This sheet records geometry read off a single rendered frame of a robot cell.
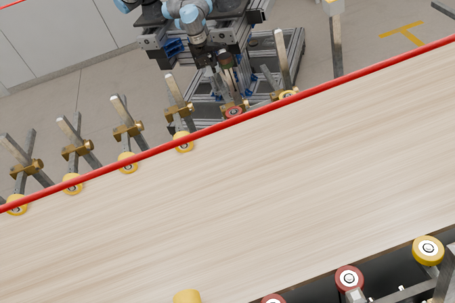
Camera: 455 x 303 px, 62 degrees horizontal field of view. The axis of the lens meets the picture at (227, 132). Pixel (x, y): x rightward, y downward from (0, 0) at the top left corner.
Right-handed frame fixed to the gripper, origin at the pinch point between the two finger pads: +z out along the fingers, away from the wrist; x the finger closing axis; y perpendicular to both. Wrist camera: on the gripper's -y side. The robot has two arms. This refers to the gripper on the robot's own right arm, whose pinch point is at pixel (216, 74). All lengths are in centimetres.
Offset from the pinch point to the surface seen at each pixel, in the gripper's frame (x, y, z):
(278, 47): -28, -37, -27
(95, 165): 70, -37, -1
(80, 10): 103, 234, 21
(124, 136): 50, -41, -13
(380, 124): -49, -83, -8
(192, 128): 20.8, -37.4, -0.7
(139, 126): 43, -38, -13
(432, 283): -32, -139, -2
